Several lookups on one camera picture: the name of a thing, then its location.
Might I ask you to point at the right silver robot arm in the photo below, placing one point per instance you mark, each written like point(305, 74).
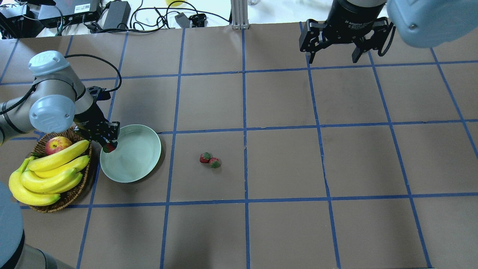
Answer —
point(429, 23)

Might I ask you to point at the light green plate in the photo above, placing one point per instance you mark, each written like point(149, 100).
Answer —
point(137, 153)

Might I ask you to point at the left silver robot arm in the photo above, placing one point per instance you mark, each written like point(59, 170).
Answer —
point(56, 100)

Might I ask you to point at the black power brick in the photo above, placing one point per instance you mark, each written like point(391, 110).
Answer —
point(117, 15)

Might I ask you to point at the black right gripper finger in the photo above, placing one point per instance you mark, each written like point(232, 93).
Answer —
point(312, 38)
point(381, 40)

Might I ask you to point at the strawberry plate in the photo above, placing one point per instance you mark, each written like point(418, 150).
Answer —
point(205, 157)

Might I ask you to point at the strawberry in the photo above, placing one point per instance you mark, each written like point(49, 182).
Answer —
point(214, 162)
point(108, 148)

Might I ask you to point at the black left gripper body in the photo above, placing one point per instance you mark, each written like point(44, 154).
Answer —
point(89, 121)

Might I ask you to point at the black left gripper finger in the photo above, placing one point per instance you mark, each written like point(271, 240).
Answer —
point(89, 134)
point(112, 132)

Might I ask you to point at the aluminium frame post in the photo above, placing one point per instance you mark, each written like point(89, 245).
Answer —
point(240, 16)

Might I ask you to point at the red apple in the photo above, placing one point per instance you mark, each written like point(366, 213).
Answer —
point(57, 144)

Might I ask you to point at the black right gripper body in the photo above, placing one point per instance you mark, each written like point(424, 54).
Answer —
point(354, 22)

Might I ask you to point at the wicker fruit basket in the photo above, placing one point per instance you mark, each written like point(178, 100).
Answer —
point(68, 197)

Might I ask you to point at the yellow banana bunch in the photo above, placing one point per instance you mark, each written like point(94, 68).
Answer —
point(40, 181)

